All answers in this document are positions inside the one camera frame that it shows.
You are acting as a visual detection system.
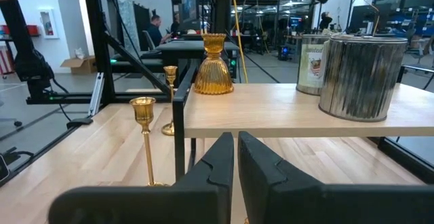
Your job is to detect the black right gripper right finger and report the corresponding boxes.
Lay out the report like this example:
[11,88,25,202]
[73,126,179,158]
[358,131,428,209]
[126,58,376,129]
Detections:
[237,131,434,224]

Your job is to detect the black vertical frame post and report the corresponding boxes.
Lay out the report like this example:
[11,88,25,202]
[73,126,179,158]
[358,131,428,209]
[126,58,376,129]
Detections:
[82,0,172,106]

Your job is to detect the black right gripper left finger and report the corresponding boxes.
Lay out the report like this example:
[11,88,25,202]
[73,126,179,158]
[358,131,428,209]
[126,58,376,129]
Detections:
[49,132,235,224]

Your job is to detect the person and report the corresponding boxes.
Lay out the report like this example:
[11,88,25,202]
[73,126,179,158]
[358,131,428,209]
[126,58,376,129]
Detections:
[318,11,335,31]
[146,14,172,48]
[170,12,181,33]

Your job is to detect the wooden shelf riser black frame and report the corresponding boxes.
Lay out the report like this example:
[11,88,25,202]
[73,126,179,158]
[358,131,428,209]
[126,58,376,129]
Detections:
[172,62,434,183]

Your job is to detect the silver aluminium extrusion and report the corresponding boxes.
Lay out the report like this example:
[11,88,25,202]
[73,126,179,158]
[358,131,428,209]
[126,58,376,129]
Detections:
[87,72,104,117]

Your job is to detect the yellow cable with black plug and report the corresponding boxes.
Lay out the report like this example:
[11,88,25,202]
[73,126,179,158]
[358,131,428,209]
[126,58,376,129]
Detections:
[230,0,250,84]

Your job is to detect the black monitor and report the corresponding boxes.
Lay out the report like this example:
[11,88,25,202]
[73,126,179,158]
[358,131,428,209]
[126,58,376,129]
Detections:
[348,4,378,34]

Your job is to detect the cardboard box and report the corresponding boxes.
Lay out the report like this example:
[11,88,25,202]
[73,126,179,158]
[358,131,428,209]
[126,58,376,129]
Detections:
[60,55,98,75]

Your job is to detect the white wall cabinet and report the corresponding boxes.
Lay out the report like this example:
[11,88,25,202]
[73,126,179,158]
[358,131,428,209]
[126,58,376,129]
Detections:
[38,9,60,40]

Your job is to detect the red storage bin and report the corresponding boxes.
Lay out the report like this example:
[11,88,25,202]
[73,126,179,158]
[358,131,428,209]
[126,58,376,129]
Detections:
[0,24,41,37]

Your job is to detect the black square camera white rim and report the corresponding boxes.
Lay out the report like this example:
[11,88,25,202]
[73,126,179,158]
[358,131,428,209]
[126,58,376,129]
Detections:
[0,153,11,183]

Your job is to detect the black desk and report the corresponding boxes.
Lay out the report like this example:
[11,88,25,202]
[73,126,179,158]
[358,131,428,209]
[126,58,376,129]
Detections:
[110,39,240,74]

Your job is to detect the amber ribbed glass candle holder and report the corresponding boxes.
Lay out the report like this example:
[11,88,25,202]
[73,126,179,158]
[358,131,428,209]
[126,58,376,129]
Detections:
[193,33,235,95]

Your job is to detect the tall brass candlestick holder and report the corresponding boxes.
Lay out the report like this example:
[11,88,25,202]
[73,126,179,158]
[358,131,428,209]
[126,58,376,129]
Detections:
[129,96,169,187]
[161,65,179,136]

